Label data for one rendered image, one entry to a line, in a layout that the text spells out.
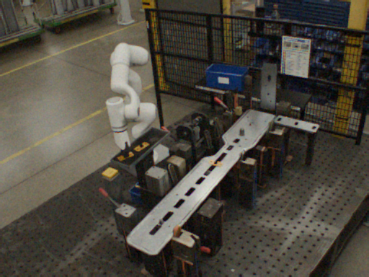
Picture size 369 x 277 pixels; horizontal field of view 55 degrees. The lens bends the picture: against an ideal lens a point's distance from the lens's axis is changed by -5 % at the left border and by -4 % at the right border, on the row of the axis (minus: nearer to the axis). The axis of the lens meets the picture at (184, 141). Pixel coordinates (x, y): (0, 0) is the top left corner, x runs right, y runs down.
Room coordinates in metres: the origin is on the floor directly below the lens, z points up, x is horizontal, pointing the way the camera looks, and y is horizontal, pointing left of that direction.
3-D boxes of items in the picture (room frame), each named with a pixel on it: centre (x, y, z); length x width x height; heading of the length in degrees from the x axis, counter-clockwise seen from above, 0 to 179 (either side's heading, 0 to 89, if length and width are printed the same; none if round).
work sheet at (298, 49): (2.44, -0.85, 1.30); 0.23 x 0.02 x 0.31; 53
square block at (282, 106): (2.20, -0.71, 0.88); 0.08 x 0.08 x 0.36; 53
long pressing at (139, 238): (1.66, -0.16, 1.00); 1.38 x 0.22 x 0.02; 143
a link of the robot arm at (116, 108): (1.61, 0.32, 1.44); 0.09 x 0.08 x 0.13; 83
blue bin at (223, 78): (2.64, -0.38, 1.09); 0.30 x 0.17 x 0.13; 60
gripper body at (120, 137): (1.61, 0.32, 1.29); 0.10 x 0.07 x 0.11; 30
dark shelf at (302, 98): (2.52, -0.54, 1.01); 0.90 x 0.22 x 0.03; 53
